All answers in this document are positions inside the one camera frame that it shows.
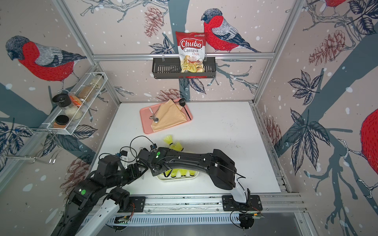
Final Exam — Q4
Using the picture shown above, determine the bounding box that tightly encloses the pink plastic tray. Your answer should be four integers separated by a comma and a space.
139, 99, 193, 134

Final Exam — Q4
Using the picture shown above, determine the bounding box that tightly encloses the tall spice bottle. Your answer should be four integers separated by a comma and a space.
78, 74, 104, 102

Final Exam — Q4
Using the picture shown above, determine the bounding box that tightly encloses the chuba cassava chips bag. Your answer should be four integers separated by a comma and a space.
176, 31, 207, 73

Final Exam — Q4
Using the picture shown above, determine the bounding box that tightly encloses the white storage box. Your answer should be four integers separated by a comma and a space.
156, 169, 199, 182

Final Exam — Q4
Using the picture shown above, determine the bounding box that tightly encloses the black wall basket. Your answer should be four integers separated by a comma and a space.
152, 57, 216, 79

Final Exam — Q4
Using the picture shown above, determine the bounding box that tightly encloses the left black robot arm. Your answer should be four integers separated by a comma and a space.
52, 155, 148, 236

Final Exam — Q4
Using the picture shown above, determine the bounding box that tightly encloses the black lid spice jar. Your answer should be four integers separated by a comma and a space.
52, 93, 83, 120

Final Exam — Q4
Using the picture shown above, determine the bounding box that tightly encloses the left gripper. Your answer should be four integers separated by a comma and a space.
106, 163, 147, 188

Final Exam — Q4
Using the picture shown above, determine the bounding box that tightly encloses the small orange spice jar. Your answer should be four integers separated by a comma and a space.
53, 115, 70, 129

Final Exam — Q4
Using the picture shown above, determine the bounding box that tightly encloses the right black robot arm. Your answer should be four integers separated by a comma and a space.
136, 147, 248, 204

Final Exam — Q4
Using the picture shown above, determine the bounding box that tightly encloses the clear wall shelf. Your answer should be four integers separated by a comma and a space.
42, 72, 108, 135

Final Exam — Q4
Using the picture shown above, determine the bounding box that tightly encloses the white handled spoon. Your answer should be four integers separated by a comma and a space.
149, 107, 159, 123

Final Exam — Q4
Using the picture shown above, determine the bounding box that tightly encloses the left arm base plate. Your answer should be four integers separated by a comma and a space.
118, 196, 146, 213

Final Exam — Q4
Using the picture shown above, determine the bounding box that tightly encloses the yellow shuttlecock two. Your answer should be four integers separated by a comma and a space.
178, 169, 196, 178

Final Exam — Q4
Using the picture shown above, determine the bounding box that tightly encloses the yellow shuttlecock eight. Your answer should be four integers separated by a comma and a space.
170, 142, 184, 151

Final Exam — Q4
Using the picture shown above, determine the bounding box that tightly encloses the wire hook rack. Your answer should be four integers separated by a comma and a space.
1, 126, 63, 167

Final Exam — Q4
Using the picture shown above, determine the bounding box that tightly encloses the black ladle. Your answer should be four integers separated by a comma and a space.
178, 98, 192, 120

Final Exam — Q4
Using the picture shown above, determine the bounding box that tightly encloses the yellow shuttlecock seven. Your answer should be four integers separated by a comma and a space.
163, 135, 173, 146

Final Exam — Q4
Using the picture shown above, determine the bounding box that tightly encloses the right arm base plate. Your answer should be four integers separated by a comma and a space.
221, 195, 263, 212

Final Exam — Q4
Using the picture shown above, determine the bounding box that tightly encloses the yellow cloth napkin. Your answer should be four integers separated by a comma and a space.
151, 100, 187, 132

